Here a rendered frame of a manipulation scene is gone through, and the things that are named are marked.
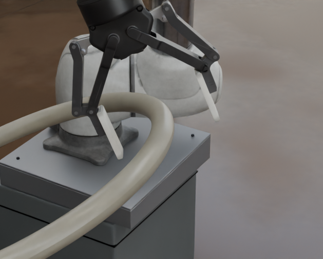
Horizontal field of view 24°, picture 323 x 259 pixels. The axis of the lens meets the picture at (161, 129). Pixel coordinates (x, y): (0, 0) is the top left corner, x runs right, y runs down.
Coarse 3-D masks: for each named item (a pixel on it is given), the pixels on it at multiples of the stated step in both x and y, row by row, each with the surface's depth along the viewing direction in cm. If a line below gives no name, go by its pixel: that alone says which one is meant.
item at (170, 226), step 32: (0, 192) 184; (192, 192) 201; (0, 224) 189; (32, 224) 182; (160, 224) 188; (192, 224) 206; (64, 256) 181; (96, 256) 175; (128, 256) 177; (160, 256) 193; (192, 256) 211
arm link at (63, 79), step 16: (64, 48) 176; (96, 48) 172; (64, 64) 173; (96, 64) 171; (112, 64) 173; (128, 64) 175; (64, 80) 174; (112, 80) 173; (128, 80) 174; (64, 96) 176; (112, 112) 176; (128, 112) 177; (64, 128) 181; (80, 128) 178
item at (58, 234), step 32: (128, 96) 110; (0, 128) 121; (32, 128) 121; (160, 128) 93; (160, 160) 89; (96, 192) 83; (128, 192) 84; (64, 224) 79; (96, 224) 81; (0, 256) 78; (32, 256) 78
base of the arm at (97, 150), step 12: (60, 132) 184; (120, 132) 185; (132, 132) 189; (48, 144) 184; (60, 144) 183; (72, 144) 181; (84, 144) 180; (96, 144) 180; (108, 144) 182; (84, 156) 180; (96, 156) 179; (108, 156) 181
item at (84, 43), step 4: (88, 36) 93; (72, 40) 93; (76, 40) 93; (80, 40) 93; (84, 40) 93; (88, 40) 93; (80, 44) 93; (84, 44) 93; (88, 44) 93; (80, 48) 93; (84, 48) 93; (84, 52) 93
